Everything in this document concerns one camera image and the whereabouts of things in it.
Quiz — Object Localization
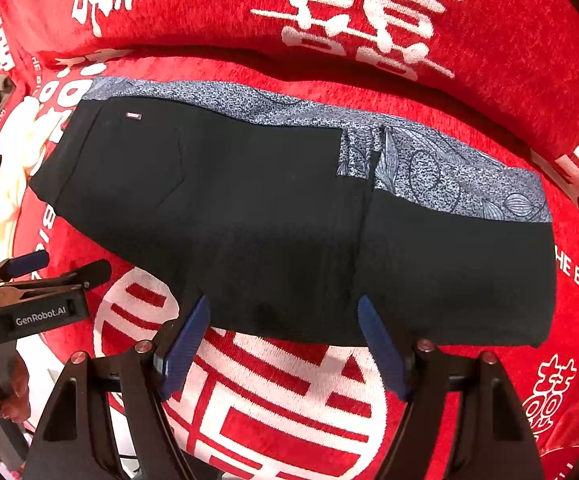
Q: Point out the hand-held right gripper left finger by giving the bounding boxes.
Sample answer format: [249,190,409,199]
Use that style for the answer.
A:
[24,295,211,480]

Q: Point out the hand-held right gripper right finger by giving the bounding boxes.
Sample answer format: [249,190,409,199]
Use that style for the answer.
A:
[358,295,545,480]

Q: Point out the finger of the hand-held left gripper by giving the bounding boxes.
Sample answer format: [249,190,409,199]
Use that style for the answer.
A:
[0,259,113,309]
[0,249,50,280]

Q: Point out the black pants with patterned stripes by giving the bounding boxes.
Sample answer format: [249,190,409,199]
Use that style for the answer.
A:
[28,76,557,348]

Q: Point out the person's left hand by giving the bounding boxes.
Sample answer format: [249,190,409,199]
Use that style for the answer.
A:
[0,352,31,425]

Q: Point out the folded cream cloth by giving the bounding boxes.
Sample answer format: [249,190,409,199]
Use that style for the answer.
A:
[0,95,68,266]

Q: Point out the red printed blanket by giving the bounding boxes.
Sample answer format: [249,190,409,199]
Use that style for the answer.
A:
[0,0,579,480]

